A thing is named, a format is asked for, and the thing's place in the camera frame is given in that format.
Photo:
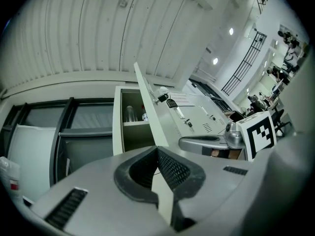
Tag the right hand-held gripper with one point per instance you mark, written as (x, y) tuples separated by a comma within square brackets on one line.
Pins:
[(261, 136)]

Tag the black metal railing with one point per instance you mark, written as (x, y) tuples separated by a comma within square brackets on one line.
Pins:
[(246, 63)]

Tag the round ceiling light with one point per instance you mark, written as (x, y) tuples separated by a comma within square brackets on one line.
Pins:
[(215, 60), (231, 31)]

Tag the keys in cabinet door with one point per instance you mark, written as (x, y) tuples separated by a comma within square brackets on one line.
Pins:
[(162, 97)]

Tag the black window frame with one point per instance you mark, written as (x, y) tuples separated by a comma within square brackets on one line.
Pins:
[(57, 136)]

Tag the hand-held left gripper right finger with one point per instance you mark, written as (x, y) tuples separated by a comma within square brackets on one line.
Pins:
[(211, 181)]

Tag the grey metal locker cabinet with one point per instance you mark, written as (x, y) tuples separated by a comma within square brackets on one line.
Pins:
[(150, 107)]

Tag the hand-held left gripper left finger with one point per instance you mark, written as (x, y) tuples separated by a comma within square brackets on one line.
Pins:
[(98, 178)]

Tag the black head key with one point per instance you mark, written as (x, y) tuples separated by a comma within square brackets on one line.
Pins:
[(190, 125), (213, 118), (171, 103)]

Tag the white foam box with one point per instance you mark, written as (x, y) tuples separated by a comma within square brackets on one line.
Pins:
[(32, 156)]

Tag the black office chair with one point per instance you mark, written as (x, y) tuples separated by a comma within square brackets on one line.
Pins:
[(279, 122)]

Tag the white plastic bag red label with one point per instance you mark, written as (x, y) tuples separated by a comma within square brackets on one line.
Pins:
[(9, 176)]

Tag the white bottle red cap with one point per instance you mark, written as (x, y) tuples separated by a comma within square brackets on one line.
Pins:
[(145, 114)]

